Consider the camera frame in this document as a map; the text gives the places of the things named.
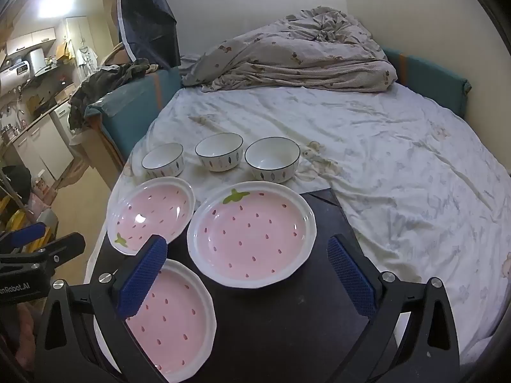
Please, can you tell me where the grey printed duvet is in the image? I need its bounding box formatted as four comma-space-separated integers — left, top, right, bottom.
178, 7, 398, 93

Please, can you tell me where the teal bed side cushion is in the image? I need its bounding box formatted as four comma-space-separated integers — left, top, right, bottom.
85, 68, 183, 160
382, 47, 472, 118

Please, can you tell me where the white bowl with dark rim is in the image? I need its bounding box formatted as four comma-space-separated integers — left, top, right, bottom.
244, 137, 301, 184
141, 142, 185, 179
195, 133, 244, 172

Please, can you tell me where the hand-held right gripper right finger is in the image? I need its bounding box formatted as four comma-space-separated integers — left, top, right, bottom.
326, 235, 460, 383

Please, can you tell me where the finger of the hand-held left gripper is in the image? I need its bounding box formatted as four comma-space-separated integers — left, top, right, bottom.
0, 232, 86, 278
0, 222, 46, 254

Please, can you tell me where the white water heater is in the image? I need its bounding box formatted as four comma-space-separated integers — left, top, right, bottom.
0, 61, 29, 88

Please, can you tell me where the dark blue hanging cloth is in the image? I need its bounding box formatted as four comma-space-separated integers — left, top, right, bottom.
117, 0, 181, 70

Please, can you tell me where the white kitchen base cabinet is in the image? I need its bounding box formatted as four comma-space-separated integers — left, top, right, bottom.
0, 100, 74, 180

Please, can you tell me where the white hanging shirt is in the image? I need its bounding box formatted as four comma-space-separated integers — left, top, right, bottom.
78, 46, 98, 74

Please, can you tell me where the pink strawberry plate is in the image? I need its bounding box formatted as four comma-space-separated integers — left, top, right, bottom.
107, 177, 195, 257
94, 259, 217, 383
187, 181, 317, 289

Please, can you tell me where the dark clothes pile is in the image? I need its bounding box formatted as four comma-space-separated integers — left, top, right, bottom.
68, 59, 160, 132

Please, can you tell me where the yellow plastic frame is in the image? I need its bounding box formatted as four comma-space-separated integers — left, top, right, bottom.
0, 207, 50, 244

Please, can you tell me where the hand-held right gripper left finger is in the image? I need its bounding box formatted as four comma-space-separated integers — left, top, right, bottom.
34, 235, 176, 383

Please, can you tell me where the black board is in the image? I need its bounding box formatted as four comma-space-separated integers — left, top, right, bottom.
84, 188, 400, 383

